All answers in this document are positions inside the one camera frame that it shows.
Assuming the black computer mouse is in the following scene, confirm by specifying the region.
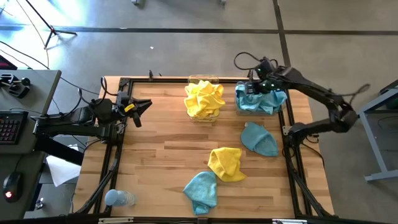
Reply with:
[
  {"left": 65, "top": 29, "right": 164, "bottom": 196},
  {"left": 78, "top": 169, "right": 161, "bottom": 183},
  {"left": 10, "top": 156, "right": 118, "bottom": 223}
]
[{"left": 2, "top": 170, "right": 24, "bottom": 203}]

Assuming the black metal table frame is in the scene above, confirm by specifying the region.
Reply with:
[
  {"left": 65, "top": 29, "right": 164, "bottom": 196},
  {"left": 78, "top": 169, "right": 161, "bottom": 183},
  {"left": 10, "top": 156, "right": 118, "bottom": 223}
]
[{"left": 75, "top": 77, "right": 336, "bottom": 218}]

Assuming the grey metal table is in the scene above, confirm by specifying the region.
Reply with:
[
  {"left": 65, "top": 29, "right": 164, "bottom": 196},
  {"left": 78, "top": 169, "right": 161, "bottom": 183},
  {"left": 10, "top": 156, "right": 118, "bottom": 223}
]
[{"left": 343, "top": 79, "right": 398, "bottom": 183}]

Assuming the white paper sheet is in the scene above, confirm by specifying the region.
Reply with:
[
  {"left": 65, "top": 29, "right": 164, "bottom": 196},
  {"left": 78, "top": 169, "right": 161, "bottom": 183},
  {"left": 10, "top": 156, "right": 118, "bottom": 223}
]
[{"left": 45, "top": 146, "right": 82, "bottom": 187}]

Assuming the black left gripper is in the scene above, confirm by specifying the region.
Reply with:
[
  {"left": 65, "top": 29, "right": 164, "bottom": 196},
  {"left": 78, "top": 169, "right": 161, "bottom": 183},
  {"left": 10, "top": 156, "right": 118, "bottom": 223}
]
[{"left": 115, "top": 94, "right": 153, "bottom": 128}]

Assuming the black monitor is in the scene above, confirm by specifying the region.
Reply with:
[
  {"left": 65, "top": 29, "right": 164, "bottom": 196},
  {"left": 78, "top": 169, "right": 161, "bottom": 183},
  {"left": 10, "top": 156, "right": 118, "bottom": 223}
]
[{"left": 0, "top": 55, "right": 19, "bottom": 71}]

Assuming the black desk mount clamp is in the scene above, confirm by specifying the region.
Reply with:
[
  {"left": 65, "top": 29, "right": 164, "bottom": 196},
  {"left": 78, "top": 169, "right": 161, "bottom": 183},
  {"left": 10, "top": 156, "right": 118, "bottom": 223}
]
[{"left": 0, "top": 73, "right": 32, "bottom": 99}]

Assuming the light blue microfiber towel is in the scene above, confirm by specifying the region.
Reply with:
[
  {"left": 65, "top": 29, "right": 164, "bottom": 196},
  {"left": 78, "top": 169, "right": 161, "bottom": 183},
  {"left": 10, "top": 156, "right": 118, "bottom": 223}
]
[
  {"left": 240, "top": 121, "right": 279, "bottom": 157},
  {"left": 235, "top": 84, "right": 289, "bottom": 115},
  {"left": 182, "top": 170, "right": 218, "bottom": 216}
]

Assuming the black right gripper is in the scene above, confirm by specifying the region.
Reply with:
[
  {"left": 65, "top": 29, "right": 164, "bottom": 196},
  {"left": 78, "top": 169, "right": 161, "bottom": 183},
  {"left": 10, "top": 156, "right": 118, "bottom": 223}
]
[{"left": 244, "top": 77, "right": 282, "bottom": 96}]

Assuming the black keyboard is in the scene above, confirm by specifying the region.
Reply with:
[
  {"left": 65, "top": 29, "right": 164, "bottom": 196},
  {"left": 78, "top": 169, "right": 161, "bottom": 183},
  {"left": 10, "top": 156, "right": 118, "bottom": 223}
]
[{"left": 0, "top": 110, "right": 29, "bottom": 146}]

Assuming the clear plastic basket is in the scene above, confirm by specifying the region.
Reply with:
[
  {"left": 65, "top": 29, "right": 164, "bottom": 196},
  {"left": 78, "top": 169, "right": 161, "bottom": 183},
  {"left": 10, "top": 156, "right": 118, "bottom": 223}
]
[
  {"left": 186, "top": 73, "right": 223, "bottom": 124},
  {"left": 235, "top": 80, "right": 289, "bottom": 118}
]

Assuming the clear plastic water bottle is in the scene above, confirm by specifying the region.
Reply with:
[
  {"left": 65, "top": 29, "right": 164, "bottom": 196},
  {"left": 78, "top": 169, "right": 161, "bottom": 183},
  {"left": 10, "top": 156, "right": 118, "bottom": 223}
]
[{"left": 104, "top": 189, "right": 138, "bottom": 208}]

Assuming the silver metal bracket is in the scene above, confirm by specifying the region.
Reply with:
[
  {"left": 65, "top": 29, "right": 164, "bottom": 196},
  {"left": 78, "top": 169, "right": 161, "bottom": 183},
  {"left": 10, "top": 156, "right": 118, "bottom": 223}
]
[
  {"left": 98, "top": 217, "right": 134, "bottom": 224},
  {"left": 272, "top": 218, "right": 308, "bottom": 224}
]

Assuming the black tripod stand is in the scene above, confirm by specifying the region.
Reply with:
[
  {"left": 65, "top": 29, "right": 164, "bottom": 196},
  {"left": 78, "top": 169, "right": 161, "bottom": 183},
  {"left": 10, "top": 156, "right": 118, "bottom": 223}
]
[{"left": 24, "top": 0, "right": 78, "bottom": 50}]

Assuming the black desk support beam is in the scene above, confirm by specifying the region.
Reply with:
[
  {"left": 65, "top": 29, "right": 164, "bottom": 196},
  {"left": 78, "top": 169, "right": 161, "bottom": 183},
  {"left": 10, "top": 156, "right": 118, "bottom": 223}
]
[{"left": 33, "top": 136, "right": 85, "bottom": 166}]

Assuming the grey desk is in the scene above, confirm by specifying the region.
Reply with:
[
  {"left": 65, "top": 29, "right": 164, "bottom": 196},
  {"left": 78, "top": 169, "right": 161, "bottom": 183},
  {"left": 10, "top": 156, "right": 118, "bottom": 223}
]
[{"left": 0, "top": 70, "right": 62, "bottom": 220}]

